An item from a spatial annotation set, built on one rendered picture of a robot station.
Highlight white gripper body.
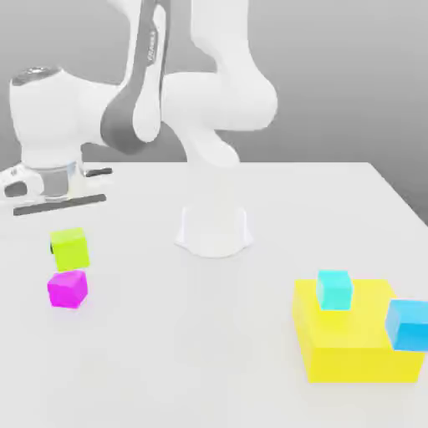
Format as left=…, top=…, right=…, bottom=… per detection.
left=9, top=192, right=109, bottom=222

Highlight large yellow box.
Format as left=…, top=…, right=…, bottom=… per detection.
left=292, top=278, right=426, bottom=385

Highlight small blue cube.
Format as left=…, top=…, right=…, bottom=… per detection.
left=384, top=298, right=428, bottom=353

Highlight small turquoise cube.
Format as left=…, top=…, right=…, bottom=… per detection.
left=316, top=269, right=354, bottom=312

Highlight small magenta cube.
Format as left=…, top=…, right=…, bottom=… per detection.
left=46, top=269, right=89, bottom=310

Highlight small lime green cube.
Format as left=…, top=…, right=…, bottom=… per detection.
left=48, top=227, right=91, bottom=273

